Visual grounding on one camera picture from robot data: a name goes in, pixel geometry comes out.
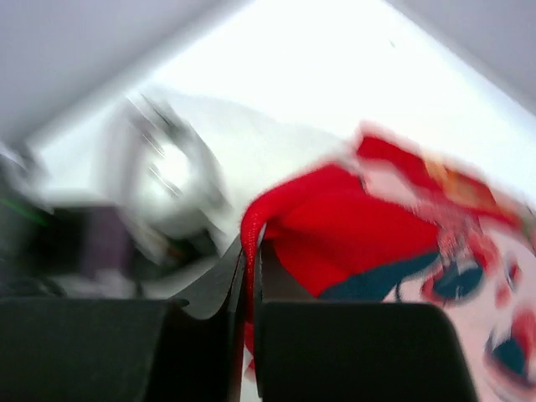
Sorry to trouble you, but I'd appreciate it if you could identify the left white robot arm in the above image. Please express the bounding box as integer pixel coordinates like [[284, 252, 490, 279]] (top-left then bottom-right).
[[1, 97, 225, 299]]

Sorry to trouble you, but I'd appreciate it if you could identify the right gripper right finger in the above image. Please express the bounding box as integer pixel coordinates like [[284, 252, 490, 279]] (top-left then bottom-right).
[[254, 242, 477, 401]]

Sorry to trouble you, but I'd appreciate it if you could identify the red cartoon print pillowcase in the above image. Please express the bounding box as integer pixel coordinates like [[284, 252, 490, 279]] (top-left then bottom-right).
[[240, 125, 535, 401]]

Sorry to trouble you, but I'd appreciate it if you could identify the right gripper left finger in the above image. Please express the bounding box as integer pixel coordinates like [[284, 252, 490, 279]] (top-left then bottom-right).
[[1, 243, 245, 401]]

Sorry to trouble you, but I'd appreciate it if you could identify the white pillow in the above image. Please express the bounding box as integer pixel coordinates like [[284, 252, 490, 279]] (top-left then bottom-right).
[[126, 90, 349, 250]]

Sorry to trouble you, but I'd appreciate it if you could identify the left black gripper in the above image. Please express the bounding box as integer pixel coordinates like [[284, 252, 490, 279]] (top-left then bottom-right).
[[1, 145, 138, 297]]

